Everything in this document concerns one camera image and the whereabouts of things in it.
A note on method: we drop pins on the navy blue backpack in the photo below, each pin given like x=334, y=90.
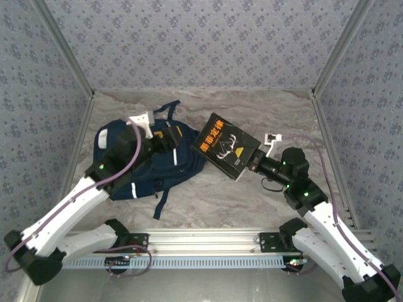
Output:
x=185, y=157

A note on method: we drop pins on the black book with deer print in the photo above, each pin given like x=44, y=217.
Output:
x=220, y=141

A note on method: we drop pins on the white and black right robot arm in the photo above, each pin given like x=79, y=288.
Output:
x=333, y=232

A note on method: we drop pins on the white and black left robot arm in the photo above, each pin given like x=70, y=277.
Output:
x=63, y=214

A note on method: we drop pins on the small circuit board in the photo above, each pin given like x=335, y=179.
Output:
x=118, y=262
x=296, y=262

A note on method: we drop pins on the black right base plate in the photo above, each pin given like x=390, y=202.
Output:
x=267, y=242

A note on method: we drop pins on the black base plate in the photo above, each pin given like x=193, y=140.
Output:
x=267, y=242
x=138, y=242

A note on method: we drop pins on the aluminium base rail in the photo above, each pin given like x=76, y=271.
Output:
x=201, y=240

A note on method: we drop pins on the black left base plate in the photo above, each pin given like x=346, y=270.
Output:
x=138, y=242

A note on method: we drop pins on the aluminium frame post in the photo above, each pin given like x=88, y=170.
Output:
x=64, y=47
x=341, y=47

